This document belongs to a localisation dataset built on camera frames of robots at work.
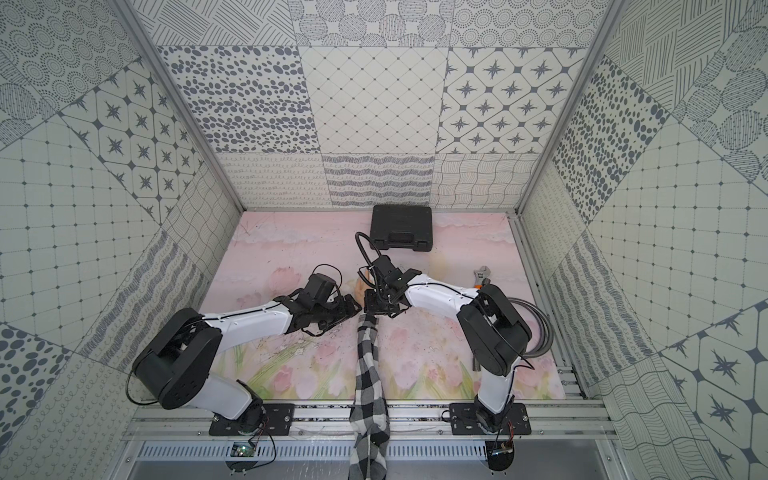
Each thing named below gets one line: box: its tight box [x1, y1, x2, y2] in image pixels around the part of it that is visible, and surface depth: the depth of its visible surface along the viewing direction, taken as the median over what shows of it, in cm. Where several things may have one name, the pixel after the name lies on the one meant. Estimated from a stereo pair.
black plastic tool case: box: [370, 205, 432, 251], surface depth 113 cm
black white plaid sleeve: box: [347, 314, 390, 480], surface depth 72 cm
